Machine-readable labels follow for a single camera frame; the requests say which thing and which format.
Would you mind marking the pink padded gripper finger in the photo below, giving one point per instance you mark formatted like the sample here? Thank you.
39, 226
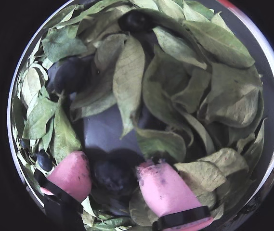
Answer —
163, 190
70, 175

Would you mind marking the small dark blueberry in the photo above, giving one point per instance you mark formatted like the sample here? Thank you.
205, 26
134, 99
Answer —
44, 161

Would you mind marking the large dark blueberry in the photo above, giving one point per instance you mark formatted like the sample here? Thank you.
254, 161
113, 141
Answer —
65, 75

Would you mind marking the grey bowl with white rim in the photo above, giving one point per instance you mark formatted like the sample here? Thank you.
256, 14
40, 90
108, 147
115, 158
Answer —
270, 96

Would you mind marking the long pale green leaf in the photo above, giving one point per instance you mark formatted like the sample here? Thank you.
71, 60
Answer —
128, 81

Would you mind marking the large green leaf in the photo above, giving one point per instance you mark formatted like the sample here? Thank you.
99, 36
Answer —
221, 45
235, 96

